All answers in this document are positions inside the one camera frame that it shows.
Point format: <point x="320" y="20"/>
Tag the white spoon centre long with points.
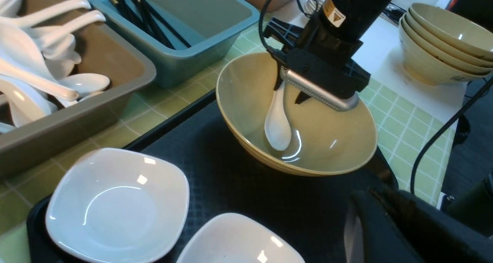
<point x="22" y="59"/>

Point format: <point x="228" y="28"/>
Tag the tan noodle bowl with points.
<point x="323" y="143"/>

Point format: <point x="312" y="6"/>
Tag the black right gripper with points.
<point x="319" y="56"/>

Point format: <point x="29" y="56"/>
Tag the grey-brown spoon bin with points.
<point x="103" y="52"/>

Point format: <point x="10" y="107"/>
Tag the white square dish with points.
<point x="118" y="206"/>
<point x="235" y="238"/>

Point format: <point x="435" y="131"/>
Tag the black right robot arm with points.
<point x="347" y="19"/>

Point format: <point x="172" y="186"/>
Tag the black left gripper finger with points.
<point x="388" y="226"/>

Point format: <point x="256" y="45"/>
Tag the white soup spoon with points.
<point x="277" y="127"/>

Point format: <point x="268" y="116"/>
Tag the blue chopstick bin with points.
<point x="201" y="32"/>

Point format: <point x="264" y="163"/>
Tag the black serving tray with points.
<point x="308" y="212"/>

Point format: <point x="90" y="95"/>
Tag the white square dish front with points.
<point x="235" y="238"/>

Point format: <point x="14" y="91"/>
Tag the white spoon right upper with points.
<point x="47" y="38"/>

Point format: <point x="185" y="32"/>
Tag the white spoon top of bin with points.
<point x="46" y="13"/>

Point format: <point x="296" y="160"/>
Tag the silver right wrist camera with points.
<point x="319" y="94"/>

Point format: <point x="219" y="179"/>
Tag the stack of tan bowls aside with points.
<point x="441" y="47"/>

